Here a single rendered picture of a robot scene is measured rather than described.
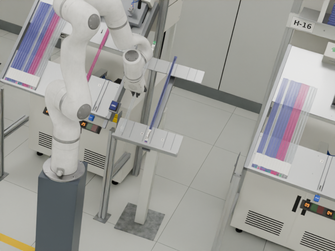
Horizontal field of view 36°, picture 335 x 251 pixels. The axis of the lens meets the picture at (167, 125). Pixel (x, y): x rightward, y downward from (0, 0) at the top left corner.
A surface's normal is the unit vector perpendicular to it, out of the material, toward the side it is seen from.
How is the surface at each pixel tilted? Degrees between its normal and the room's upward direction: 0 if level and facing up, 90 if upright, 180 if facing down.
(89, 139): 90
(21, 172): 0
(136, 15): 48
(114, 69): 0
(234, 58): 90
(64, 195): 90
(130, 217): 0
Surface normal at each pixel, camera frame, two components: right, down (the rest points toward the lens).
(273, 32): -0.36, 0.44
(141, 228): 0.17, -0.84
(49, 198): -0.12, 0.51
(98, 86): -0.15, -0.24
